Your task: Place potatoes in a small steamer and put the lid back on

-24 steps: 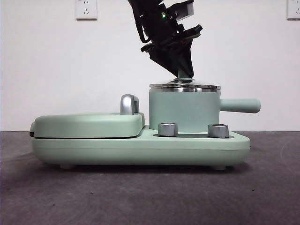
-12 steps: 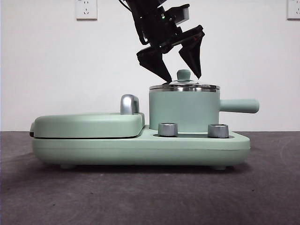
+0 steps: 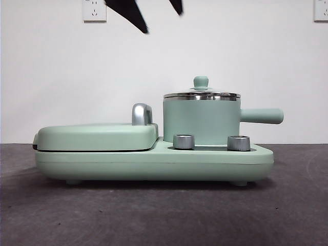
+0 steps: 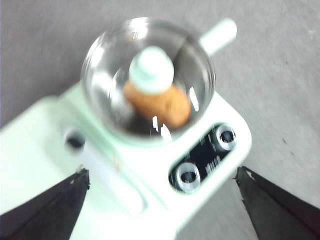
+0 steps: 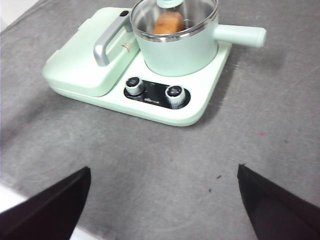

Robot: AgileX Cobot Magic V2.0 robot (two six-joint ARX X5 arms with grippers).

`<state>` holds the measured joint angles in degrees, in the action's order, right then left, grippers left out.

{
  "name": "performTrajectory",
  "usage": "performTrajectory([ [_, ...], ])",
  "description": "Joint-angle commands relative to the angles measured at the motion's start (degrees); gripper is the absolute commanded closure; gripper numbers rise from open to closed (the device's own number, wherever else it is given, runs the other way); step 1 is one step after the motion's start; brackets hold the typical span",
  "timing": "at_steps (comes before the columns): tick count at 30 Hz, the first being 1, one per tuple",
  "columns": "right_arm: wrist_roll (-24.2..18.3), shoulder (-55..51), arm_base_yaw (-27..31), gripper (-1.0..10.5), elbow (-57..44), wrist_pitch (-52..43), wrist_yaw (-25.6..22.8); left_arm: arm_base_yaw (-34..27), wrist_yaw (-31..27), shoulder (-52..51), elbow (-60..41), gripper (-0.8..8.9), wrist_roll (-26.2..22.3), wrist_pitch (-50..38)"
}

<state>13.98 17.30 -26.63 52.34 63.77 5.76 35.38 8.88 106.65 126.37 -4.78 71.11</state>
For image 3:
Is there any glass lid with green knob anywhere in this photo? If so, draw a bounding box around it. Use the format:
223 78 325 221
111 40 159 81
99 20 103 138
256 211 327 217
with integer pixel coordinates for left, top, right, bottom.
163 75 241 101

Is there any mint green hinged griddle cover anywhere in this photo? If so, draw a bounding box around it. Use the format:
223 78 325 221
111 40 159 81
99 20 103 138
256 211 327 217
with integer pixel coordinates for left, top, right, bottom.
32 122 160 152

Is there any silver control knob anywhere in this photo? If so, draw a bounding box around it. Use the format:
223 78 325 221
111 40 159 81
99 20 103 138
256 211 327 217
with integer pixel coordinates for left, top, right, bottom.
227 135 252 152
173 133 197 150

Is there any mint green breakfast maker base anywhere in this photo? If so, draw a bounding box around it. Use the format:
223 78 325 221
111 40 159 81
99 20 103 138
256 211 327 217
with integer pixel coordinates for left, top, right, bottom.
34 137 275 187

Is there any grey felt table cloth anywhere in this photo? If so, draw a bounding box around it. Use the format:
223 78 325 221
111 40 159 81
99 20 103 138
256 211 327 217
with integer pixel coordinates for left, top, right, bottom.
0 142 328 246

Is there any white wall socket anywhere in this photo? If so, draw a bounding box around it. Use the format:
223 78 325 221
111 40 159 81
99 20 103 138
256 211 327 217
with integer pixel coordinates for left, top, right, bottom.
314 0 328 23
83 0 107 23

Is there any silver griddle cover handle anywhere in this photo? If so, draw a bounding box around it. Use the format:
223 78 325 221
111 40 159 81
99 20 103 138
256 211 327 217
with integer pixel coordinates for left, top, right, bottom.
131 102 155 127

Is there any mint green pot with handle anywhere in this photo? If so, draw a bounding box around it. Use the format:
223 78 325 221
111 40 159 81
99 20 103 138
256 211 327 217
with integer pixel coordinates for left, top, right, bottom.
162 93 285 145

